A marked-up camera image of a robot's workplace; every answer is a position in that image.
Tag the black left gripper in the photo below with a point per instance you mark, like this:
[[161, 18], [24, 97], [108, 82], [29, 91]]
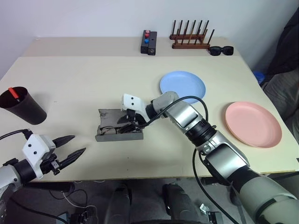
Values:
[[50, 163]]

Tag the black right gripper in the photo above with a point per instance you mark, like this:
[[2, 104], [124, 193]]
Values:
[[131, 114]]

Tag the tortoiseshell round eyeglasses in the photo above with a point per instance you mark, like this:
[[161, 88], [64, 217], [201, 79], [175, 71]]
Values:
[[105, 127]]

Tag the black pen with red cap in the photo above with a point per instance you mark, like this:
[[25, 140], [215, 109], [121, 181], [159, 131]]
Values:
[[12, 92]]

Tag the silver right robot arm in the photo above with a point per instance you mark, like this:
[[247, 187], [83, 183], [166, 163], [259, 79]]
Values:
[[187, 114]]

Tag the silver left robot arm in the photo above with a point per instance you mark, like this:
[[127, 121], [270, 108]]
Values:
[[9, 175]]

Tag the black plastic cup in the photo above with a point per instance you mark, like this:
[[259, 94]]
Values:
[[28, 112]]

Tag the small dark device on floor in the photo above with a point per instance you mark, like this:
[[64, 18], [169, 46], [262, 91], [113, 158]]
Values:
[[84, 215]]

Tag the light blue plate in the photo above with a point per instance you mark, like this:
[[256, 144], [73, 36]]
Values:
[[184, 84]]

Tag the dark rounded shape with grey patch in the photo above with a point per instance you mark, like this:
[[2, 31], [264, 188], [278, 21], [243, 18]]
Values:
[[119, 205]]

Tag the black block holding coloured knobs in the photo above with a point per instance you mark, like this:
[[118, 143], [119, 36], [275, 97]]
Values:
[[144, 47]]

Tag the blue round knob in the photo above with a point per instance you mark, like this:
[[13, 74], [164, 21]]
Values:
[[146, 41]]

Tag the black block with round hole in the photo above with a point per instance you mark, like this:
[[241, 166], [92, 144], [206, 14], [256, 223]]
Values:
[[153, 43]]

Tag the dark rounded shape with seam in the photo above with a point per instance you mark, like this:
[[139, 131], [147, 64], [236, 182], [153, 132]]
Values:
[[177, 203]]

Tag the pink round knob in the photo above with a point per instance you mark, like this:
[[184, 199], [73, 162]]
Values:
[[147, 31]]

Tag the brown wooden peg rack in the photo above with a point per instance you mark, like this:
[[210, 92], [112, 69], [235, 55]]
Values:
[[189, 46]]

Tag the short black bar under table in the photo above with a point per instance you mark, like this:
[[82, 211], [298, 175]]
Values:
[[215, 181]]

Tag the small clear clip on floor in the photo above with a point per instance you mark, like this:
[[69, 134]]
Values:
[[204, 208]]

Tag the black sunglasses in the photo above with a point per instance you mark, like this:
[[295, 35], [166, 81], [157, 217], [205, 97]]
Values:
[[215, 51]]

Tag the pink plate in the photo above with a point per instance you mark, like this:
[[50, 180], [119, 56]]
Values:
[[253, 123]]

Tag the black box on floor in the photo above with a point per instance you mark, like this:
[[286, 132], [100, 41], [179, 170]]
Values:
[[215, 218]]

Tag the blue plastic container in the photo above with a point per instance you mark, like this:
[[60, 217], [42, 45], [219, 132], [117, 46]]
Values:
[[259, 77]]

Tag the seated bystander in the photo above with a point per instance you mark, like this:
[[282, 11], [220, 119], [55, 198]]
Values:
[[285, 93]]

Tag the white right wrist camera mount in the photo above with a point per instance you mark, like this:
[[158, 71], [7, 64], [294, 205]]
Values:
[[133, 102]]

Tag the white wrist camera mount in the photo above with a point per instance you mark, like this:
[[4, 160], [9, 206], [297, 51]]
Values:
[[35, 147], [133, 102]]

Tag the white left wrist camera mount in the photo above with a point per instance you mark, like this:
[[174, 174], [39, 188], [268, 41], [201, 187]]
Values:
[[35, 147]]

